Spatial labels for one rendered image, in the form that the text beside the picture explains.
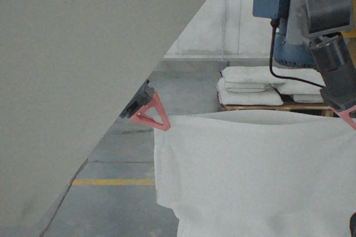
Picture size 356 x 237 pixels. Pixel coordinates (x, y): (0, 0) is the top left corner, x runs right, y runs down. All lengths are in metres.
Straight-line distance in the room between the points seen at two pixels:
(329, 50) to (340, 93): 0.09
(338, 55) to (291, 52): 0.31
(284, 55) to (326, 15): 0.35
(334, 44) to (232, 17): 5.09
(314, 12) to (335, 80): 0.13
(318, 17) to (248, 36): 5.17
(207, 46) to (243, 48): 0.60
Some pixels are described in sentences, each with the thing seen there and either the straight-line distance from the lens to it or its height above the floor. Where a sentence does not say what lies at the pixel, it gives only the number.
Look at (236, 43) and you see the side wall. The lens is 5.77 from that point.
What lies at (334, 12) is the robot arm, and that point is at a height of 1.25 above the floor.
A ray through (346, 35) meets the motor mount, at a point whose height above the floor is 1.18.
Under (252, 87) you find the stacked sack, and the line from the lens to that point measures 3.64.
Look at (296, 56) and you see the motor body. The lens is 0.95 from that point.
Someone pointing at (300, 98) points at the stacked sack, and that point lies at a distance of 3.83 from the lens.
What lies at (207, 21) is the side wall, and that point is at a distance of 5.67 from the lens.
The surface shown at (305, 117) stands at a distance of 0.72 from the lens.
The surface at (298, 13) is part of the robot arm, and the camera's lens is 0.63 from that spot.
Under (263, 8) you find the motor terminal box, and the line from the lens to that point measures 0.92.
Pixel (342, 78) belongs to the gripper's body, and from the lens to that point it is 0.66.
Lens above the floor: 1.28
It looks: 21 degrees down
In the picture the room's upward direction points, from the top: straight up
